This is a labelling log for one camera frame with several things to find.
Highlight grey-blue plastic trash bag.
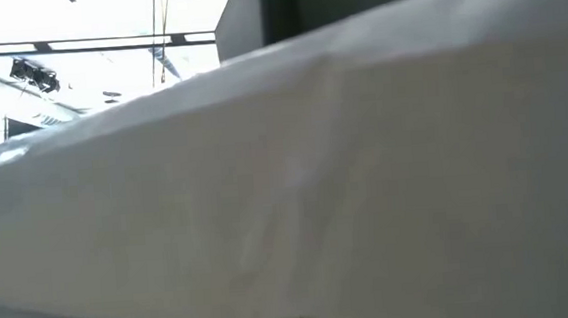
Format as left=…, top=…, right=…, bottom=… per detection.
left=0, top=0, right=568, bottom=318

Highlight dark grey trash bin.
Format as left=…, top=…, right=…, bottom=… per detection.
left=212, top=0, right=437, bottom=64

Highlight blue diagonal strip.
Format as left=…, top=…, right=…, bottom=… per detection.
left=148, top=44, right=182, bottom=83

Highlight black ceiling-mounted device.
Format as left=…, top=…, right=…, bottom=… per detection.
left=8, top=54, right=62, bottom=97

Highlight thin hanging cable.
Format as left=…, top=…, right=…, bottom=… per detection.
left=155, top=0, right=178, bottom=84
left=146, top=0, right=164, bottom=87

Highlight black overhead rail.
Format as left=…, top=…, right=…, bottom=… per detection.
left=0, top=26, right=218, bottom=61

